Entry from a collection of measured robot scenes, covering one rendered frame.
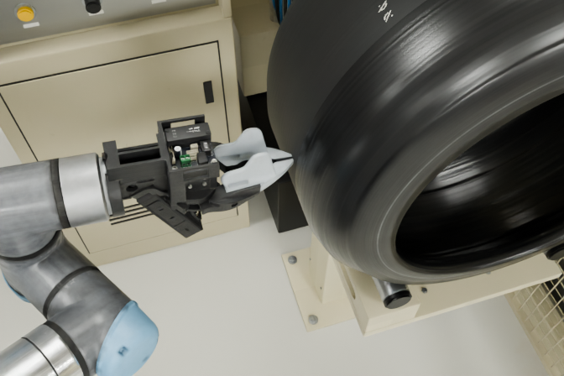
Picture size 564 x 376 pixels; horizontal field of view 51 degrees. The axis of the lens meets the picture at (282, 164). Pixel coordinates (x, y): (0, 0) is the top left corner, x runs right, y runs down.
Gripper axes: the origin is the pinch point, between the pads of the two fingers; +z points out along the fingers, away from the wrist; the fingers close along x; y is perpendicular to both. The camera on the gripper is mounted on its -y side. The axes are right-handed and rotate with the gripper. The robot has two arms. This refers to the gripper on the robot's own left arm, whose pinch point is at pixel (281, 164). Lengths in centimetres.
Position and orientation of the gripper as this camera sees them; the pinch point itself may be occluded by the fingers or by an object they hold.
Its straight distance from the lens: 71.0
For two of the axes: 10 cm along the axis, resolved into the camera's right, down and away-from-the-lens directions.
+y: 1.0, -6.0, -7.9
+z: 9.5, -1.7, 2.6
